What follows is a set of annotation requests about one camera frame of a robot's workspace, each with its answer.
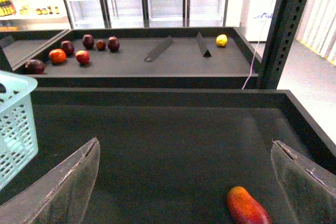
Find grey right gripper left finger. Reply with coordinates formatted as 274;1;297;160
1;137;100;223

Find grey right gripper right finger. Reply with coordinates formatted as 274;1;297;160
270;141;335;223

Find light blue plastic basket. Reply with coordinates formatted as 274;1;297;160
1;71;38;189

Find red apple on far tray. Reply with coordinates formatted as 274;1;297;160
75;50;90;65

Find dark red apple left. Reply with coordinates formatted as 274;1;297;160
61;40;75;56

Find small dark red apple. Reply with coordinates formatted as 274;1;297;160
96;39;106;51

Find dark red apple back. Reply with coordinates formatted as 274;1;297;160
82;34;95;50

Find dark red apple right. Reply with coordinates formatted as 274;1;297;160
108;36;120;51

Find red orange mango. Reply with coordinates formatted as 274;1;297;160
226;186;272;223

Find dark purple fruit front left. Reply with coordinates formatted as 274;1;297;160
25;59;46;74

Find orange round fruit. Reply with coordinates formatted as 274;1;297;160
49;49;67;64

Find left black display tray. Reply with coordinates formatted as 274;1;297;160
1;29;69;71

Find white vertical blinds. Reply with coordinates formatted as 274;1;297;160
296;0;335;65

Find far black display tray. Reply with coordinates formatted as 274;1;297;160
13;26;263;89

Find black triangular divider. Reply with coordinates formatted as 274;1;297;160
196;32;212;58

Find yellow lemon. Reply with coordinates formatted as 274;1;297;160
216;34;228;47

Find flat black divider strip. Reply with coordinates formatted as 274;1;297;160
144;36;174;62

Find white shelf with jars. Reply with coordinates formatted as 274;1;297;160
1;0;70;32

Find white chest freezer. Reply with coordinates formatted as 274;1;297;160
239;0;276;42

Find white thin cable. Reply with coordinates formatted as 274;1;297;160
241;0;280;90

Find black perforated shelf post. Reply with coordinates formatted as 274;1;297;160
257;0;307;89

